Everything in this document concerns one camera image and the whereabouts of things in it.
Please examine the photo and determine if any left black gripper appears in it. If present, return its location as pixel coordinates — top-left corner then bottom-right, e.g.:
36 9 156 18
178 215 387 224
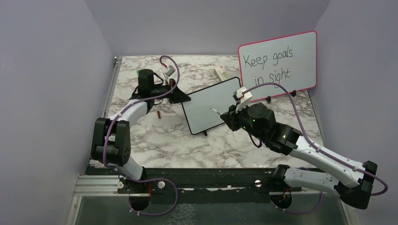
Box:
150 78 191 104

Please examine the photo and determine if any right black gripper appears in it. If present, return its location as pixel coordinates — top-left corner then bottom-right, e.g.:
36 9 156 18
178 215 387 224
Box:
221 101 266 142

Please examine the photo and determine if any white red marker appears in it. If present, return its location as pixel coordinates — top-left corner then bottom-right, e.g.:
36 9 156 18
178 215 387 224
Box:
211 108 222 115

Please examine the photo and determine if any black framed whiteboard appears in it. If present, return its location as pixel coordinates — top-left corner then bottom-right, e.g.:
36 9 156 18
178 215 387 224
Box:
182 77 241 135

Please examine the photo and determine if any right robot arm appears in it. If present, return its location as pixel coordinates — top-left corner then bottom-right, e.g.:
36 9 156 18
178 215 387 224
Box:
220 103 377 210

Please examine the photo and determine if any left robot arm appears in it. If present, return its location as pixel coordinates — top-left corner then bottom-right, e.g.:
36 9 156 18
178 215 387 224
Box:
91 66 191 193

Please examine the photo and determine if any white whiteboard eraser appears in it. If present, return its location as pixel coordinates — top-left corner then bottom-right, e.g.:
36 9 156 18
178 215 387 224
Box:
214 66 231 82

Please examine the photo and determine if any pink framed whiteboard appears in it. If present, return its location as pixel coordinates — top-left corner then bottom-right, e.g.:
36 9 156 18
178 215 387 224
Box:
237 30 317 101

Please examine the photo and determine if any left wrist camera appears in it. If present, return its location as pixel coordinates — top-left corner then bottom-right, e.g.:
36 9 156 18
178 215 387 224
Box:
162 66 176 85

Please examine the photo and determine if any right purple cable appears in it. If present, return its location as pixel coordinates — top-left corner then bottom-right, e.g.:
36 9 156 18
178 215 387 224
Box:
245 82 389 216

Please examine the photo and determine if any aluminium side rail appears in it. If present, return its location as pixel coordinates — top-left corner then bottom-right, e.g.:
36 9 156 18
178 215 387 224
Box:
89 56 123 168

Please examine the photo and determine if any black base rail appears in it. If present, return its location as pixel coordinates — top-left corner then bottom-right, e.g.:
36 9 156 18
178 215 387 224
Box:
74 167 312 206

